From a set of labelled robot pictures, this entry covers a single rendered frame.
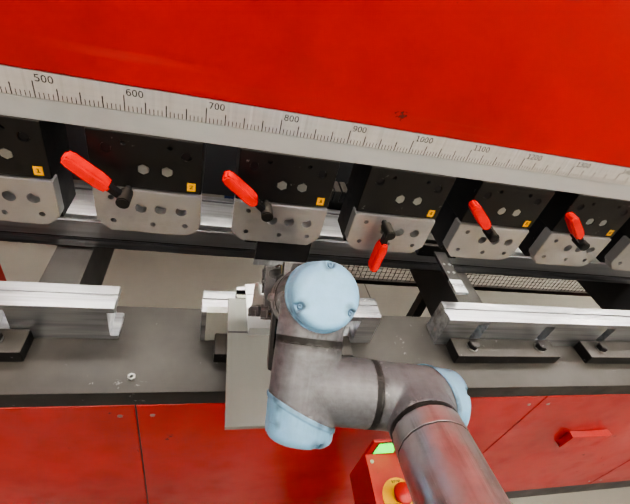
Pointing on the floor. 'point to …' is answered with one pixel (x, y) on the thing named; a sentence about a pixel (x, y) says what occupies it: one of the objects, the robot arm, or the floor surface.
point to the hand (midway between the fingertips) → (272, 314)
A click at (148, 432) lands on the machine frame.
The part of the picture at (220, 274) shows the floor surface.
